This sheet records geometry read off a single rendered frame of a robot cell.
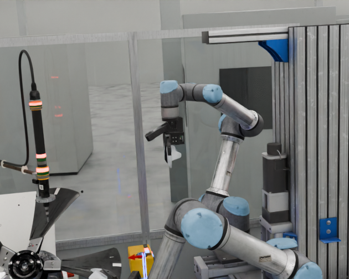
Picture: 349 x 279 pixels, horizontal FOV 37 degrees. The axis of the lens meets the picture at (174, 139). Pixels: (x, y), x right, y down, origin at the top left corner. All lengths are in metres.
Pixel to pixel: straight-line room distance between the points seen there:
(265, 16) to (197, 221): 3.16
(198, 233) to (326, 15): 3.33
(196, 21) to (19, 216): 2.63
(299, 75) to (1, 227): 1.40
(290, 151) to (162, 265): 0.70
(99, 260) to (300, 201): 0.81
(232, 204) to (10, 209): 0.99
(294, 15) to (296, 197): 2.71
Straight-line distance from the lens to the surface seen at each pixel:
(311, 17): 4.62
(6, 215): 2.40
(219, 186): 2.45
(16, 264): 2.02
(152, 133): 2.16
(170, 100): 2.14
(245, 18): 4.51
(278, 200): 2.13
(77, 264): 2.04
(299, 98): 1.98
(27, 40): 2.61
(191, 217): 1.57
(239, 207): 2.34
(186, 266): 2.91
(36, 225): 2.15
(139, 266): 2.32
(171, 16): 6.15
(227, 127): 2.47
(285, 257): 1.78
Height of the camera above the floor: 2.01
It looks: 11 degrees down
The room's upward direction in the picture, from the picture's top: 3 degrees counter-clockwise
